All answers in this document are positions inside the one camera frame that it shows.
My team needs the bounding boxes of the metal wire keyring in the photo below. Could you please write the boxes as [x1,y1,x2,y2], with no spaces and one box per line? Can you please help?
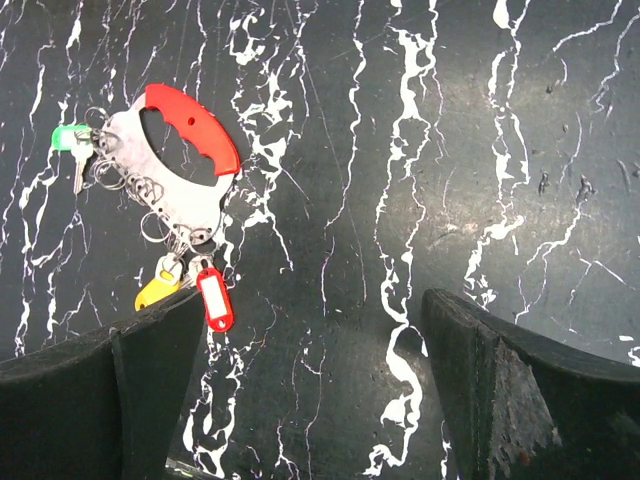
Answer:
[76,99,235,254]

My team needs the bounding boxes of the green tagged key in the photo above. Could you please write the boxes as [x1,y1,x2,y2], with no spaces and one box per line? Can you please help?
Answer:
[51,124,94,195]

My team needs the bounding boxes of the red keyring opener tool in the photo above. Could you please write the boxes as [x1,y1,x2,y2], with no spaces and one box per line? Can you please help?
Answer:
[128,83,241,187]

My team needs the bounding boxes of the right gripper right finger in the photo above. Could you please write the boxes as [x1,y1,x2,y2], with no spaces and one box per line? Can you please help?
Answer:
[421,289,639,479]

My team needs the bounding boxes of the yellow tagged key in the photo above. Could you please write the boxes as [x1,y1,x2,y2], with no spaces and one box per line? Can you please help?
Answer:
[134,253,184,311]

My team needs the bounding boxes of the red tagged key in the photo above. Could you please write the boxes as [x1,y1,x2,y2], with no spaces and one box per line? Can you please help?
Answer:
[196,257,235,333]

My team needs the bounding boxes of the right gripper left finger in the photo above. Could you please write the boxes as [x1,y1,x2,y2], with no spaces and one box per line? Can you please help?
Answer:
[1,291,205,479]

